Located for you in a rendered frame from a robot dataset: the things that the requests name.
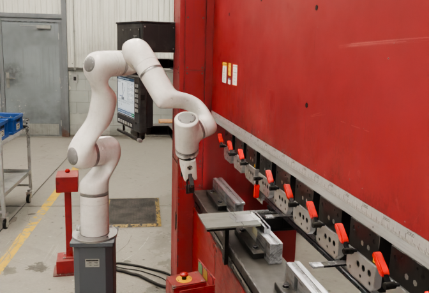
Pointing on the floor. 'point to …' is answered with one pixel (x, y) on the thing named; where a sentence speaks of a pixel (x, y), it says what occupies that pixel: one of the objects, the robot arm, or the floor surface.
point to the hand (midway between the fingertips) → (187, 182)
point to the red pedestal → (62, 263)
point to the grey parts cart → (14, 176)
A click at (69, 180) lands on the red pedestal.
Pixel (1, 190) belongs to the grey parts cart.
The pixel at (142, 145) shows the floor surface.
